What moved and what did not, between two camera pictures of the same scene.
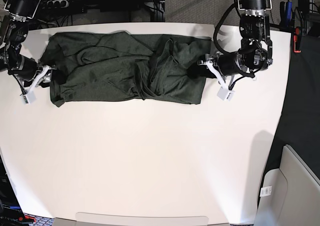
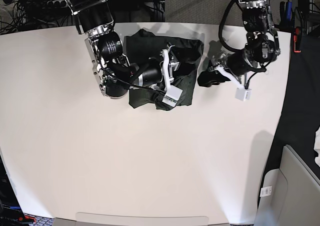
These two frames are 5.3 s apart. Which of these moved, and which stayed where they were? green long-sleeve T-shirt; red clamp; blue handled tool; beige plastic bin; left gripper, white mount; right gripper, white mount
Moved: right gripper, white mount; green long-sleeve T-shirt; left gripper, white mount
Stayed: red clamp; beige plastic bin; blue handled tool
